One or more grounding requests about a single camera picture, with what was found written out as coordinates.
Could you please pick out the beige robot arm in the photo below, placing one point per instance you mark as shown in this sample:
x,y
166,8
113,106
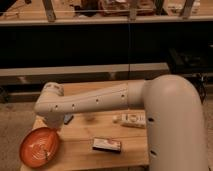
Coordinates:
x,y
174,116

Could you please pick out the orange ceramic bowl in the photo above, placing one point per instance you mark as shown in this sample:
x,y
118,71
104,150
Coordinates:
x,y
39,147

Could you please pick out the long grey shelf bench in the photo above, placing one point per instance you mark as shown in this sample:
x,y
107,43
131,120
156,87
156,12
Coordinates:
x,y
39,75

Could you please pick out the white packaged item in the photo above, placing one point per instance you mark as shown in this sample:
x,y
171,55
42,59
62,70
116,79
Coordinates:
x,y
130,120

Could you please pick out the small blue object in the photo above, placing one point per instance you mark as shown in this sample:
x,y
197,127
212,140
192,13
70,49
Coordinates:
x,y
68,118

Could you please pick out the wooden table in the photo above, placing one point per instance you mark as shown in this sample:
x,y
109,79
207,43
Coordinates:
x,y
75,151

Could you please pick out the dark rectangular box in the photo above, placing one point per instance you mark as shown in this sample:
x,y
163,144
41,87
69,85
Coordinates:
x,y
106,144

